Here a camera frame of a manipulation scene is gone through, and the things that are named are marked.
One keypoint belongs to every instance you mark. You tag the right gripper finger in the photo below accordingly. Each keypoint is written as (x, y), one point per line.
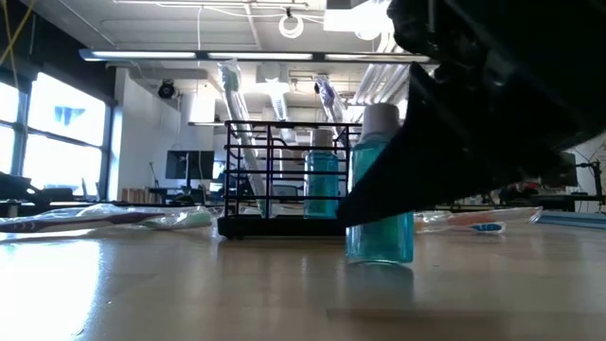
(450, 166)

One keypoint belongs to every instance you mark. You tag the orange toothbrush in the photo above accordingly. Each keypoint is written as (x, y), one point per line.
(473, 220)

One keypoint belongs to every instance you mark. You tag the blue mouthwash bottle white cap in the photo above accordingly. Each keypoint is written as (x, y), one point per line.
(322, 184)
(379, 241)

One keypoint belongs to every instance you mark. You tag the purple toothbrush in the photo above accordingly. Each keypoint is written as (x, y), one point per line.
(329, 99)
(94, 220)

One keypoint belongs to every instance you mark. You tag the black monitor on arm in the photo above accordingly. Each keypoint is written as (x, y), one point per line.
(568, 173)

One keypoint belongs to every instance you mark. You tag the black monitor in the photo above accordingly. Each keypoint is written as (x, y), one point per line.
(189, 164)

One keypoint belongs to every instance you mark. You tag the black round ceiling speaker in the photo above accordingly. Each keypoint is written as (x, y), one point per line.
(166, 90)

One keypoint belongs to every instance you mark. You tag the wooden blocks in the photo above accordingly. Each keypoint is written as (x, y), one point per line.
(135, 195)

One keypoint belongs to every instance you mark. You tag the long light strip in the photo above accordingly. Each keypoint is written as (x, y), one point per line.
(142, 55)

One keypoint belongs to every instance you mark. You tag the large window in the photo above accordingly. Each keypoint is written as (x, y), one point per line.
(61, 123)

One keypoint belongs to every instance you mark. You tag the black slanted stand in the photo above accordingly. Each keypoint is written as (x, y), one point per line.
(19, 187)

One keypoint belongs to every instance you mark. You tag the black aluminium table frame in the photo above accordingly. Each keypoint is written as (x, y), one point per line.
(587, 203)

